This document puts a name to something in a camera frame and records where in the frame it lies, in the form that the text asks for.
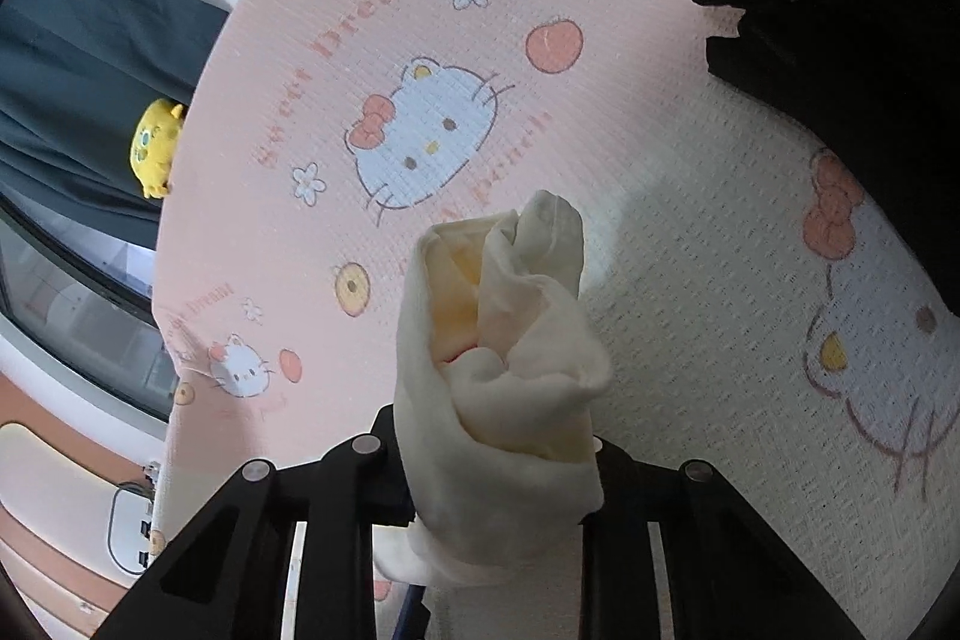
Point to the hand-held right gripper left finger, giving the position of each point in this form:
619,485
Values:
382,475

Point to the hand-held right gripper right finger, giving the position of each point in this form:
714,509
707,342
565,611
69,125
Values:
615,490

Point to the cream and magenta garment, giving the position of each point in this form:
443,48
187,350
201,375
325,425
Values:
510,430

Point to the white power strip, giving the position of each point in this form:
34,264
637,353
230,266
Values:
127,527

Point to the window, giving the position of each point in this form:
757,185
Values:
75,317

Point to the yellow plush toy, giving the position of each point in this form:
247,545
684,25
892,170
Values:
154,145

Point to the pink cat printed blanket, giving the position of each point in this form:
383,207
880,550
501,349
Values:
337,48

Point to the dark curtain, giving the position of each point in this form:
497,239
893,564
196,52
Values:
75,48

